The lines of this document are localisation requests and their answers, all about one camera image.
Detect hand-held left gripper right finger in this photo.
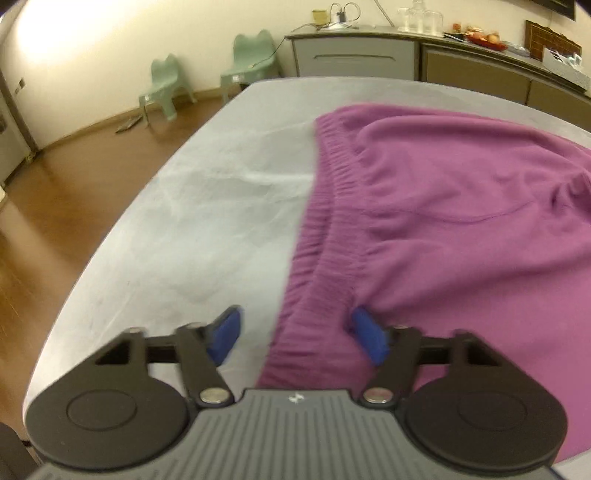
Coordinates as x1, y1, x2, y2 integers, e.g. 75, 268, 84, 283
345, 307, 498, 406

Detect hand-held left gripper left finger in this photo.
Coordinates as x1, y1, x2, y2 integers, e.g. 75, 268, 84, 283
94, 305, 243, 408

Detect purple sweatpants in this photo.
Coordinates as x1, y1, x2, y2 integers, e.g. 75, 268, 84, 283
256, 104, 591, 467

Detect dark flat floor object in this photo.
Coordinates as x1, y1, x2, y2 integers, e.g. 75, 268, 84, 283
115, 115, 145, 134

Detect green plastic child chair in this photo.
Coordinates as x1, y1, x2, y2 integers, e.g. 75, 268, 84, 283
139, 54, 197, 127
220, 30, 282, 104

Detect grey sideboard cabinet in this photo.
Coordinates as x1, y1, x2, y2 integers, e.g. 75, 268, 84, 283
285, 24, 591, 124

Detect grey door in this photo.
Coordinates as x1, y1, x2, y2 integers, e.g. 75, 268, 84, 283
0, 69, 40, 185

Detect fruit plate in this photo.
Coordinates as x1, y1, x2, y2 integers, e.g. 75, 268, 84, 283
444, 23, 509, 49

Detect clear glass jars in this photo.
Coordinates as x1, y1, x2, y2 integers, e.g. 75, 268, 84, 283
396, 0, 445, 35

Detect white box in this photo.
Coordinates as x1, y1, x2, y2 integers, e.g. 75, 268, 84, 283
542, 48, 591, 91

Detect brown framed board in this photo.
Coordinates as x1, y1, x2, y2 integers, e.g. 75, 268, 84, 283
525, 20, 583, 62

